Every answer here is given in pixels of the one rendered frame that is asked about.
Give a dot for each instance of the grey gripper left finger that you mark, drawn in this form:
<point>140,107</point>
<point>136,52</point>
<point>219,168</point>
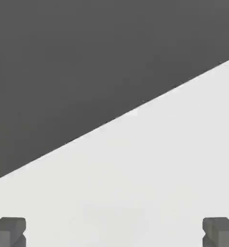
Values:
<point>7,230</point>

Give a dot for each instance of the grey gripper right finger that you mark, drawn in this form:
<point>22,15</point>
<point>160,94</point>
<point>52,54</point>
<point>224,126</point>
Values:
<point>221,230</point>

